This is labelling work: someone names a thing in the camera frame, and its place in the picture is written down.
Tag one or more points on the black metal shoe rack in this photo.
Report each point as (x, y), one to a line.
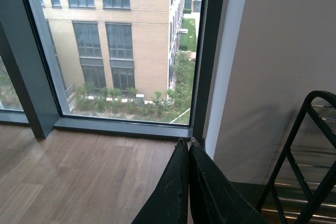
(301, 188)

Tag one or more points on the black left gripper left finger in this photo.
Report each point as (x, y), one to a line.
(169, 201)

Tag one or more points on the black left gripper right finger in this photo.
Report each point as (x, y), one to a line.
(213, 198)

